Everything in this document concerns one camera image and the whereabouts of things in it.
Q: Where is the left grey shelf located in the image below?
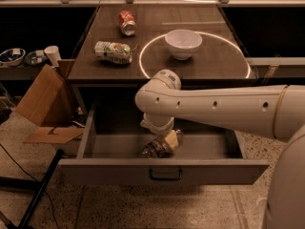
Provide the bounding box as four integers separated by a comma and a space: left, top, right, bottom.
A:
0, 64, 44, 81

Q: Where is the black drawer handle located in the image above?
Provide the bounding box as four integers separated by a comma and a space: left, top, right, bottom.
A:
149, 169, 182, 181

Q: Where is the black metal stand leg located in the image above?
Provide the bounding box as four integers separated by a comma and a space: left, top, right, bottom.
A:
0, 150, 64, 229

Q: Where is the grey cabinet with dark top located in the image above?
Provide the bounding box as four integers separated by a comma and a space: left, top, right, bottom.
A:
69, 4, 256, 111

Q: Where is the open grey top drawer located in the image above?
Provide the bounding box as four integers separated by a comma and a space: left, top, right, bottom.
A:
60, 90, 269, 185

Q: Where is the blue patterned bowl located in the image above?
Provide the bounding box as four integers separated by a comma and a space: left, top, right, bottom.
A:
0, 48, 26, 67

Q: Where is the white paper cup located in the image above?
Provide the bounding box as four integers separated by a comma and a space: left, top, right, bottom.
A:
44, 46, 61, 66

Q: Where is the brown cardboard box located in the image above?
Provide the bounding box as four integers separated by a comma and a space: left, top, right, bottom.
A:
15, 65, 84, 144

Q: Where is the red soda can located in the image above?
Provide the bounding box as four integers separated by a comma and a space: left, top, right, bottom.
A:
118, 10, 136, 36

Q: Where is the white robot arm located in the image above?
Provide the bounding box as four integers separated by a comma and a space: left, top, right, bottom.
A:
135, 70, 305, 229

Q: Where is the white ceramic bowl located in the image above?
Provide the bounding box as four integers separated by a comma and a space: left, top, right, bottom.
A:
165, 30, 203, 60

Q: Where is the clear plastic water bottle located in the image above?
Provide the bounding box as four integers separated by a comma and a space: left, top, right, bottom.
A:
139, 129, 183, 158

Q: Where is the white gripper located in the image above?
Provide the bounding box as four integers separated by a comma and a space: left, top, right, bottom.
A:
140, 114, 178, 150

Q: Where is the green white crushed can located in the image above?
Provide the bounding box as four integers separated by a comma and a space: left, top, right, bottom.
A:
94, 41, 132, 65

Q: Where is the black floor cable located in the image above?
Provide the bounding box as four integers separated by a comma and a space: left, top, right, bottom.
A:
0, 142, 61, 229

